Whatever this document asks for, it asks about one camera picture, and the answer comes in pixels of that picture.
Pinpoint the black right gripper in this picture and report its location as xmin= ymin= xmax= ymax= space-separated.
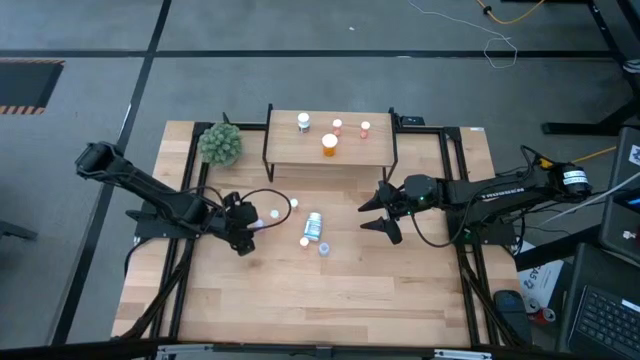
xmin=358 ymin=180 xmax=414 ymax=246

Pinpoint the large white labelled medicine bottle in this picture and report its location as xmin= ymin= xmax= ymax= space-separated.
xmin=303 ymin=211 xmax=324 ymax=243

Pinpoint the large orange pill bottle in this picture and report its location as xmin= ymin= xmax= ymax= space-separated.
xmin=321 ymin=132 xmax=339 ymax=158

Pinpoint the artificial green potted plant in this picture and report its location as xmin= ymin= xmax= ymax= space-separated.
xmin=197 ymin=122 xmax=245 ymax=166

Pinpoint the black rig crossbar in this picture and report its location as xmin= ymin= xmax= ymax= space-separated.
xmin=0 ymin=338 xmax=640 ymax=360

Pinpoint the black handheld device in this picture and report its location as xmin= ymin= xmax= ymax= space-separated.
xmin=493 ymin=289 xmax=534 ymax=346

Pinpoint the white printed paper box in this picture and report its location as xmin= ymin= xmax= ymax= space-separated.
xmin=517 ymin=242 xmax=566 ymax=314

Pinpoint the red drink can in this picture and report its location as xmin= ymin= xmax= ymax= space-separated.
xmin=529 ymin=305 xmax=557 ymax=325

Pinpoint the black chair leg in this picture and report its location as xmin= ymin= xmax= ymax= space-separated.
xmin=0 ymin=219 xmax=39 ymax=242

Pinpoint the black computer monitor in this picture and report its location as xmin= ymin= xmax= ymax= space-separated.
xmin=598 ymin=125 xmax=640 ymax=264

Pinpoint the black laptop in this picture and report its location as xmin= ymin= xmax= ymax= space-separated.
xmin=558 ymin=242 xmax=640 ymax=360

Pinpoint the hazard striped floor hatch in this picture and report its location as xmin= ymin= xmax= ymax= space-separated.
xmin=0 ymin=58 xmax=65 ymax=116

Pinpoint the wooden shelf with black frame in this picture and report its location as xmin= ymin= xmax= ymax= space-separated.
xmin=262 ymin=103 xmax=401 ymax=187

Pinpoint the black aluminium table frame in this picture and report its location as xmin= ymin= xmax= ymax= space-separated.
xmin=122 ymin=113 xmax=531 ymax=349

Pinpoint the thin white floor cable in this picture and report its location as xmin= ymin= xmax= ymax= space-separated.
xmin=407 ymin=0 xmax=519 ymax=70

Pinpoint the black desk frame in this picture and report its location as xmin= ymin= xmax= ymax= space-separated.
xmin=542 ymin=0 xmax=640 ymax=137

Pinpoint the yellow extension cord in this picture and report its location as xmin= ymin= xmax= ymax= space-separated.
xmin=537 ymin=145 xmax=617 ymax=169

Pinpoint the yellow floor cable black plug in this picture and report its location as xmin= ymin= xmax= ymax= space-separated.
xmin=477 ymin=0 xmax=546 ymax=25

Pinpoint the grey cable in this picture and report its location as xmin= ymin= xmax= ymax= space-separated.
xmin=577 ymin=171 xmax=640 ymax=210

